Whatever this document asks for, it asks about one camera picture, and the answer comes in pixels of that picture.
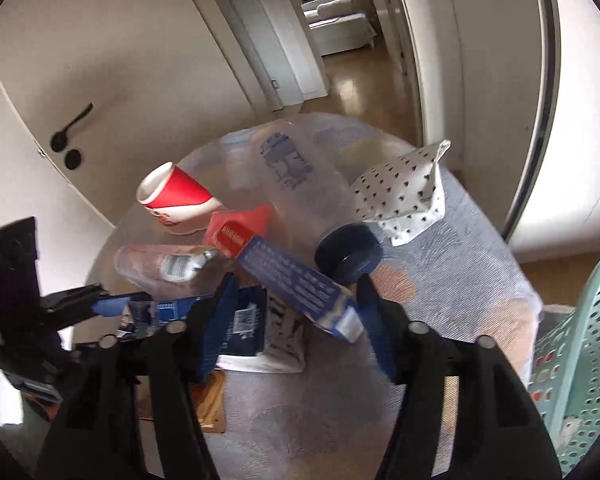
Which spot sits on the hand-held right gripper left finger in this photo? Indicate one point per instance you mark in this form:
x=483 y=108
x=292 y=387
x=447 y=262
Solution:
x=215 y=335

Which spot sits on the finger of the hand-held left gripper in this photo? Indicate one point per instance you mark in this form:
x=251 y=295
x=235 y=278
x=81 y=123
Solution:
x=117 y=306

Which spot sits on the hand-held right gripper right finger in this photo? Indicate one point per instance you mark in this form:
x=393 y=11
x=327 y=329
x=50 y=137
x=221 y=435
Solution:
x=377 y=335

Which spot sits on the blue wrapper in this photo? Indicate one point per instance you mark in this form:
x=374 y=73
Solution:
x=167 y=311

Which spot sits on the small clear plastic bottle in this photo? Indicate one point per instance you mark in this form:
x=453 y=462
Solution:
x=145 y=262

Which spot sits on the dark blue white packet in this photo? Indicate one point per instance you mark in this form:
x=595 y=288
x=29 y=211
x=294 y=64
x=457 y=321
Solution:
x=275 y=342

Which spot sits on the red and blue carton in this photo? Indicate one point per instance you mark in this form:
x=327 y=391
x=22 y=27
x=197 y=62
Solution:
x=280 y=265

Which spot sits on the red paper cup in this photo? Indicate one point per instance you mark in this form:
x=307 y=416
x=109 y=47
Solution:
x=180 y=192

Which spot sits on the white dotted paper bag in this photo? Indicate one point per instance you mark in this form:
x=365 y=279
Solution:
x=400 y=185

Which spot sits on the large clear blue-capped bottle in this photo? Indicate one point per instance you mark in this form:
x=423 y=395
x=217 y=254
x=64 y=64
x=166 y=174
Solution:
x=300 y=195

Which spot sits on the mint green perforated basket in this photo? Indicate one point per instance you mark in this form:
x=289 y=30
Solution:
x=580 y=360

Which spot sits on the orange snack packet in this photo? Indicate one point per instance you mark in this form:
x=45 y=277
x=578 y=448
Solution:
x=212 y=405

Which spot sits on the black round keyhole plate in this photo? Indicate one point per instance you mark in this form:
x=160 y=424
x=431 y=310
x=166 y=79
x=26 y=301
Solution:
x=73 y=159

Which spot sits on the white door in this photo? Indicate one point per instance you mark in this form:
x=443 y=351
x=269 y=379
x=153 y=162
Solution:
x=105 y=60

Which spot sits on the white bed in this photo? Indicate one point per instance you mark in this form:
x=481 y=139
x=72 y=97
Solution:
x=342 y=30

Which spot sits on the white pillow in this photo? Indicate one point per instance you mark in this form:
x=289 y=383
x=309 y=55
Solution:
x=330 y=9

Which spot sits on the black sliding door frame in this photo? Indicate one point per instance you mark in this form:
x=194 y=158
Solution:
x=547 y=85

